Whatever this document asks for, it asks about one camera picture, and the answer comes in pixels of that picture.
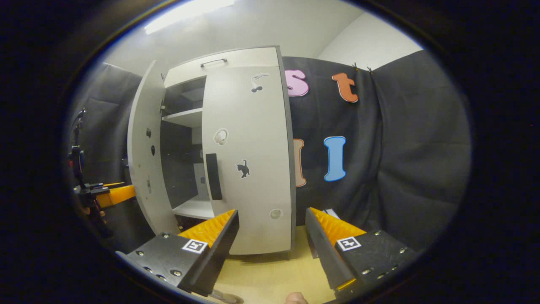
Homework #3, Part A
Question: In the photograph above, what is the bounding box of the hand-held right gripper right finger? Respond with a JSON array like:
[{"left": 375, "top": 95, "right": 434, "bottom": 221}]
[{"left": 305, "top": 207, "right": 419, "bottom": 301}]

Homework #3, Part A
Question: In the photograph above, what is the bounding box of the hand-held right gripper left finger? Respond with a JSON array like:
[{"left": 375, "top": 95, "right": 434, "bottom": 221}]
[{"left": 115, "top": 209, "right": 240, "bottom": 297}]

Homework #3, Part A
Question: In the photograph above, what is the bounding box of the white cabinet door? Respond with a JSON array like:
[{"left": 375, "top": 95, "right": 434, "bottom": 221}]
[
  {"left": 202, "top": 65, "right": 296, "bottom": 255},
  {"left": 127, "top": 59, "right": 182, "bottom": 236}
]

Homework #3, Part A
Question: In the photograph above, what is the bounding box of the white cabinet shelf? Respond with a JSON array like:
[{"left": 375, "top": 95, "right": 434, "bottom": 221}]
[
  {"left": 172, "top": 195, "right": 216, "bottom": 220},
  {"left": 162, "top": 108, "right": 203, "bottom": 128}
]

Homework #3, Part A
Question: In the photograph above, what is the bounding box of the white and grey cabinet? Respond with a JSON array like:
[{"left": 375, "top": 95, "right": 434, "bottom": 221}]
[{"left": 159, "top": 46, "right": 297, "bottom": 256}]

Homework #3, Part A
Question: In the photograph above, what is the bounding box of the white cabinet drawer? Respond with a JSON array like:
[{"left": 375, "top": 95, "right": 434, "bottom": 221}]
[{"left": 164, "top": 46, "right": 280, "bottom": 88}]

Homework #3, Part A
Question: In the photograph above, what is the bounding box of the black backdrop cloth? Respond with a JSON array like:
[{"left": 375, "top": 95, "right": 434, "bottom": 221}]
[
  {"left": 282, "top": 50, "right": 472, "bottom": 252},
  {"left": 67, "top": 62, "right": 144, "bottom": 254}
]

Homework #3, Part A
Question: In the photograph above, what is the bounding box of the ceiling light panel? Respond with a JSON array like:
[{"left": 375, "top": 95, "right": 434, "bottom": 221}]
[{"left": 143, "top": 0, "right": 237, "bottom": 35}]

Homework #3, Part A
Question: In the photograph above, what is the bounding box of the black door handle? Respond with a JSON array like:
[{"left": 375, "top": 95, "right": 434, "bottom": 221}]
[{"left": 205, "top": 153, "right": 223, "bottom": 201}]

